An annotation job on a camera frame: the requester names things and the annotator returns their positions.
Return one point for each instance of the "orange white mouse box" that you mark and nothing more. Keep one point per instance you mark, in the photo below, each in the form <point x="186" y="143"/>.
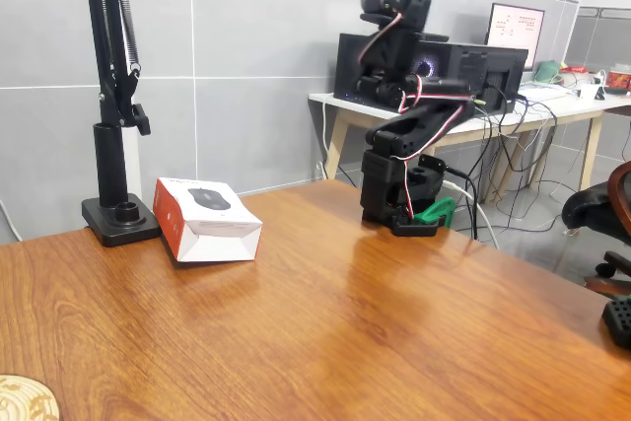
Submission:
<point x="207" y="224"/>

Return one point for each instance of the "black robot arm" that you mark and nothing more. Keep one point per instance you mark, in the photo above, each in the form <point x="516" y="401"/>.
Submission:
<point x="394" y="194"/>

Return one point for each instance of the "black perforated arm base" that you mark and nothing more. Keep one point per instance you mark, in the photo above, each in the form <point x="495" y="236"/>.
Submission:
<point x="618" y="320"/>

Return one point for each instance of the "computer monitor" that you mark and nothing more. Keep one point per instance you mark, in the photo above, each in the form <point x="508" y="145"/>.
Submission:
<point x="515" y="26"/>

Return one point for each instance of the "black computer case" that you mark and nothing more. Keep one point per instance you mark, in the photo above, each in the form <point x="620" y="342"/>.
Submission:
<point x="493" y="71"/>

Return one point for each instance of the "white table wooden legs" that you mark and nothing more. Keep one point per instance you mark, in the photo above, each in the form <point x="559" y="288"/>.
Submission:
<point x="552" y="113"/>

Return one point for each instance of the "white cup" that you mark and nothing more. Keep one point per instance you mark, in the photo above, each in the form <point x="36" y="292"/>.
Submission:
<point x="588" y="91"/>

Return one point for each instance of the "red tin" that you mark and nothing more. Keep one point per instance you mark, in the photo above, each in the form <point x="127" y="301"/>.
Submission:
<point x="618" y="78"/>

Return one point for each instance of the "green table clamp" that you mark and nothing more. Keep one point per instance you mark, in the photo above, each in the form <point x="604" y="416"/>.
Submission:
<point x="439" y="211"/>

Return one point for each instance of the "black office chair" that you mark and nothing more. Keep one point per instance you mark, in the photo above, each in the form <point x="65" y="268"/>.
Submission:
<point x="591" y="204"/>

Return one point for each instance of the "black stand clamp base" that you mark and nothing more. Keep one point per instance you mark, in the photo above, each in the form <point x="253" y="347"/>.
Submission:
<point x="111" y="184"/>

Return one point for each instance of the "round wooden coaster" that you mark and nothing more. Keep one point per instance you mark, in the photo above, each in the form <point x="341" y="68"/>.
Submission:
<point x="24" y="401"/>

